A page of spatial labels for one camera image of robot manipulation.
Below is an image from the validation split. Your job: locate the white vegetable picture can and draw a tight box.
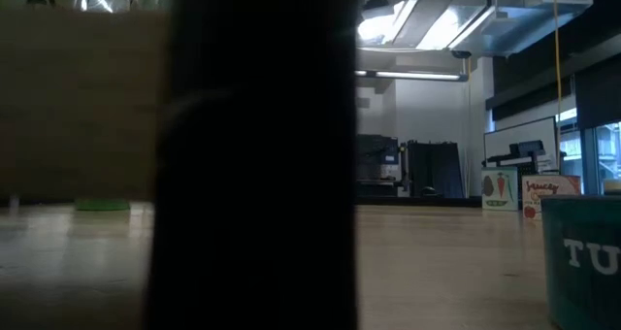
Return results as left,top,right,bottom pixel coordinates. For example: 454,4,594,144
480,166,520,212

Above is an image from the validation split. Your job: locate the red and white Juicy can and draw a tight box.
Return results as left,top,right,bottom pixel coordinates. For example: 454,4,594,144
520,174,582,220

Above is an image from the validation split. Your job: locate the teal tuna can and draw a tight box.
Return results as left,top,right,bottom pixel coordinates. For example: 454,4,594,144
539,194,621,330

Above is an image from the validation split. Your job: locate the black machine cabinet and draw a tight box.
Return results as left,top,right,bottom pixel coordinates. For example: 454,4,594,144
356,134,404,198

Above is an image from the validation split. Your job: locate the black curtain panel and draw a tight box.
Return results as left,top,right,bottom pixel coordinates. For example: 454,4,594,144
406,140,466,199

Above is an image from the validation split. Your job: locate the fluorescent ceiling light tube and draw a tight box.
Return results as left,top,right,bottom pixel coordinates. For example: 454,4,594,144
355,69,470,83

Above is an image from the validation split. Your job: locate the whiteboard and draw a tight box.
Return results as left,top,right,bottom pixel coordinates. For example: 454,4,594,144
483,115,560,172

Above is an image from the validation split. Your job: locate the black equipment stand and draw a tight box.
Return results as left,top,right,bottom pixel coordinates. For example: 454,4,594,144
484,140,568,176

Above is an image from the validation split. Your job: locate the black metal table frame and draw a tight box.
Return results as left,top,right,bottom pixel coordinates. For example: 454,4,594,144
356,195,484,209

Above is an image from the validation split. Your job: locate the silver ventilation duct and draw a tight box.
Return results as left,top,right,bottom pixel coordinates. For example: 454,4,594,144
357,0,594,58

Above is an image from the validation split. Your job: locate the yellow hanging cable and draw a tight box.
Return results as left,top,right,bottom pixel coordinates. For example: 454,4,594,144
552,0,565,162

